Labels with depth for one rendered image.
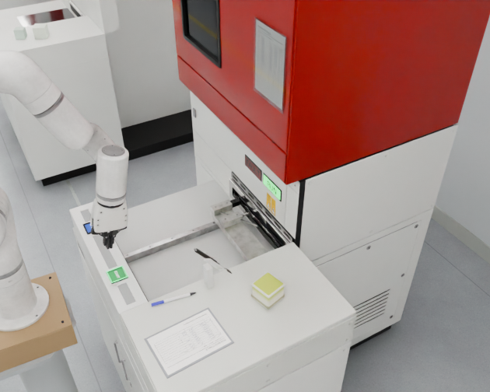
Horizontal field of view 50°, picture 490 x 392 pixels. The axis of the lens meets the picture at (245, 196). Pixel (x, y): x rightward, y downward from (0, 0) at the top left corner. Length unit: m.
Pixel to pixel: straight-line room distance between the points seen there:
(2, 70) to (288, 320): 1.00
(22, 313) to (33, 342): 0.10
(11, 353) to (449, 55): 1.62
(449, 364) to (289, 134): 1.65
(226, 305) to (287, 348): 0.23
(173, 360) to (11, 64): 0.85
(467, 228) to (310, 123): 1.99
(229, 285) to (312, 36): 0.79
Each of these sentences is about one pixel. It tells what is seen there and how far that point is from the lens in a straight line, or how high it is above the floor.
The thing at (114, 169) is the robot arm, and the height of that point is 1.39.
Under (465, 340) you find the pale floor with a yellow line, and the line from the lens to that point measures 2.96.
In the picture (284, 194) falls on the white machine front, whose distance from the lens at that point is 1.77.
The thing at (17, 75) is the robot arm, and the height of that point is 1.69.
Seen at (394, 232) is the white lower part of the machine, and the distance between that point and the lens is 2.22.
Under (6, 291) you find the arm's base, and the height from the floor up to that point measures 1.05.
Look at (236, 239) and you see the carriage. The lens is 1.95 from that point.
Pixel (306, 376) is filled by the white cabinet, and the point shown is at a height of 0.75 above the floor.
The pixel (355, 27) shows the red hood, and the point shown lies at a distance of 1.51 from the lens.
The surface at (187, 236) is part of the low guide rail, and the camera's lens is 2.03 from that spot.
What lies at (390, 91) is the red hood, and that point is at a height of 1.45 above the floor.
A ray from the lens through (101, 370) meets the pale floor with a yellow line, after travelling 2.74.
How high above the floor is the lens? 2.24
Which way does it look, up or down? 39 degrees down
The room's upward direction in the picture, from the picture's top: straight up
